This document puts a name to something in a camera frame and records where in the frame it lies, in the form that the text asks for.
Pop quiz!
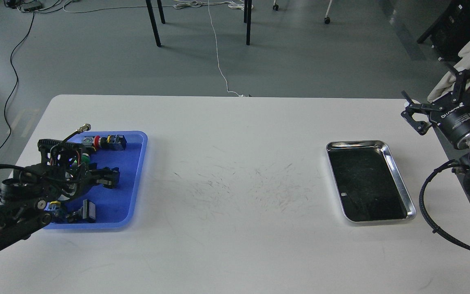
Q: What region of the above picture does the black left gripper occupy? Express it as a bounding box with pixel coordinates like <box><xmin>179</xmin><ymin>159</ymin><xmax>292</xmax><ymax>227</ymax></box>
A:
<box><xmin>62</xmin><ymin>165</ymin><xmax>120</xmax><ymax>200</ymax></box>

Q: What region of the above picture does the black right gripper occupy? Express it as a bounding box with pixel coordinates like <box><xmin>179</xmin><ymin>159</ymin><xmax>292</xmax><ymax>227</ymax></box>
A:
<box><xmin>401</xmin><ymin>61</ymin><xmax>470</xmax><ymax>149</ymax></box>

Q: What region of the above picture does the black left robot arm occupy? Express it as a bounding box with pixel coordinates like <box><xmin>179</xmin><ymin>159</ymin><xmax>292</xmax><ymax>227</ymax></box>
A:
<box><xmin>0</xmin><ymin>124</ymin><xmax>127</xmax><ymax>251</ymax></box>

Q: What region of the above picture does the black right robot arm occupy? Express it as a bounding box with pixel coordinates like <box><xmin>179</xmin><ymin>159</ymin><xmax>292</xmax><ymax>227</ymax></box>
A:
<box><xmin>401</xmin><ymin>66</ymin><xmax>470</xmax><ymax>197</ymax></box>

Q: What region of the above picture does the blue plastic tray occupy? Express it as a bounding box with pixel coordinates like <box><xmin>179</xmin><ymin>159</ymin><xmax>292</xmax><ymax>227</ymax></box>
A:
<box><xmin>45</xmin><ymin>131</ymin><xmax>149</xmax><ymax>229</ymax></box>

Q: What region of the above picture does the silver metal tray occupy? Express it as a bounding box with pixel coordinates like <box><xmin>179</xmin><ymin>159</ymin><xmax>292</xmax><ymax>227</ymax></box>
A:
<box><xmin>325</xmin><ymin>140</ymin><xmax>417</xmax><ymax>225</ymax></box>

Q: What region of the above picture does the green push button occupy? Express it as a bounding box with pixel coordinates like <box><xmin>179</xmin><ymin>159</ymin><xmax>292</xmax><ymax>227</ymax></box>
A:
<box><xmin>69</xmin><ymin>152</ymin><xmax>97</xmax><ymax>171</ymax></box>

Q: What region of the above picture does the red emergency stop button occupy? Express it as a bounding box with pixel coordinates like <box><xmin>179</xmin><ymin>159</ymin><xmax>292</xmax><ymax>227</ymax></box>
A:
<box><xmin>81</xmin><ymin>134</ymin><xmax>127</xmax><ymax>151</ymax></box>

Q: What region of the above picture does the black cabinet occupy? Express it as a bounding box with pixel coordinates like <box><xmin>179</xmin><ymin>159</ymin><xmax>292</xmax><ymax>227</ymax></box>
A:
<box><xmin>417</xmin><ymin>0</ymin><xmax>470</xmax><ymax>61</ymax></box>

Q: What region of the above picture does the black table leg left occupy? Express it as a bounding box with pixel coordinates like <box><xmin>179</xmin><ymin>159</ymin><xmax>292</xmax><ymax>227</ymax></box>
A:
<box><xmin>145</xmin><ymin>0</ymin><xmax>166</xmax><ymax>48</ymax></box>

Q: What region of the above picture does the black table leg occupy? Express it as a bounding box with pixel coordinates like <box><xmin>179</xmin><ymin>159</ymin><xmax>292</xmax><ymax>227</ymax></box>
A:
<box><xmin>243</xmin><ymin>0</ymin><xmax>253</xmax><ymax>45</ymax></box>
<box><xmin>145</xmin><ymin>0</ymin><xmax>166</xmax><ymax>48</ymax></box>

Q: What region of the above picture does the black table leg right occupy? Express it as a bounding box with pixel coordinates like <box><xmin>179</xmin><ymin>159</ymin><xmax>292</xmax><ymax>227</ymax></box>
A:
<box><xmin>243</xmin><ymin>0</ymin><xmax>253</xmax><ymax>45</ymax></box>

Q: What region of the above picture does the yellow blue switch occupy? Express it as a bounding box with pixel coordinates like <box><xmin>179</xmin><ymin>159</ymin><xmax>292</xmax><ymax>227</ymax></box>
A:
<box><xmin>45</xmin><ymin>201</ymin><xmax>67</xmax><ymax>223</ymax></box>

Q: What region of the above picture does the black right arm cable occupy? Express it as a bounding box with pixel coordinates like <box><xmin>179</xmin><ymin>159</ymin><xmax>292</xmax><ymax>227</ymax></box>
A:
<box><xmin>419</xmin><ymin>159</ymin><xmax>470</xmax><ymax>262</ymax></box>

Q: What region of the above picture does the black floor cable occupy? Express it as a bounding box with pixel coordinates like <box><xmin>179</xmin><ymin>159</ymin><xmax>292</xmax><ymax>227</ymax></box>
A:
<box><xmin>0</xmin><ymin>0</ymin><xmax>72</xmax><ymax>184</ymax></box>

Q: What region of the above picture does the white floor cable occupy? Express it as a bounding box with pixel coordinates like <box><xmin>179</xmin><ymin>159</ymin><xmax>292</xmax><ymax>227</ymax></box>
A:
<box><xmin>174</xmin><ymin>0</ymin><xmax>254</xmax><ymax>98</ymax></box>

